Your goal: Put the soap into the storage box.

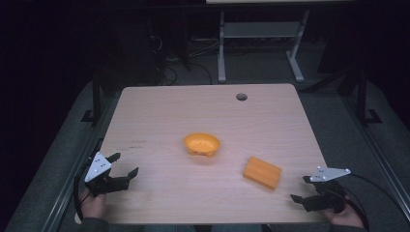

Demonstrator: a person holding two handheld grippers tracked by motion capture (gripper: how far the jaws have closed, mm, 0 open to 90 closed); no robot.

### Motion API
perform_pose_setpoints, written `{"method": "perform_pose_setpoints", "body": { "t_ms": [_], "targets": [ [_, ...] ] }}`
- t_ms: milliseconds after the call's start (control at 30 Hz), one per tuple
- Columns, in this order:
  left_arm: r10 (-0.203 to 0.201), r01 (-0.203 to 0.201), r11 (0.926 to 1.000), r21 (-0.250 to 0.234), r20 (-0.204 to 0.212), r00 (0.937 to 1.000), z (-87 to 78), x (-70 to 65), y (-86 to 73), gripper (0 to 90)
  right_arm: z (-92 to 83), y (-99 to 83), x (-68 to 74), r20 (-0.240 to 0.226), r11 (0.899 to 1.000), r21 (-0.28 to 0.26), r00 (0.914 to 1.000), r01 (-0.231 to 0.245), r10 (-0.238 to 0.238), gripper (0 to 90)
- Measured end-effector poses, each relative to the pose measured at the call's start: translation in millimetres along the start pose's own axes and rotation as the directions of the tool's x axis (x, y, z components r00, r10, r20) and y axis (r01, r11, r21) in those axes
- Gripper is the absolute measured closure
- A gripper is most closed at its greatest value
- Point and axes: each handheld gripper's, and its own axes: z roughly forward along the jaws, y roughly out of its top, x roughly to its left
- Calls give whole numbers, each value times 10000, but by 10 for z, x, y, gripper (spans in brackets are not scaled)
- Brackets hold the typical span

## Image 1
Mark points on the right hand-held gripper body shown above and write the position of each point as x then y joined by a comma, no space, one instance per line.
325,193

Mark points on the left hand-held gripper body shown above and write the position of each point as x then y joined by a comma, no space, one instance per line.
98,167

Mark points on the orange rectangular block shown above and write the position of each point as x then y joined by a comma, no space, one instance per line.
261,172

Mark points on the orange bowl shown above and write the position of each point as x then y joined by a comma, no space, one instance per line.
201,144

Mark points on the person's right hand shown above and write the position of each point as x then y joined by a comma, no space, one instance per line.
348,217

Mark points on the person's left hand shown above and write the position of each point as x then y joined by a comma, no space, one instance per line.
93,206

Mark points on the black metal stand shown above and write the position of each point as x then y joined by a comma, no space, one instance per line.
362,96
96,96

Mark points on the aluminium floor rail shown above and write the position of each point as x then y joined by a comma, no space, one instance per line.
69,187
380,151

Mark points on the white metal table frame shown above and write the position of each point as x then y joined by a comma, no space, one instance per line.
261,29

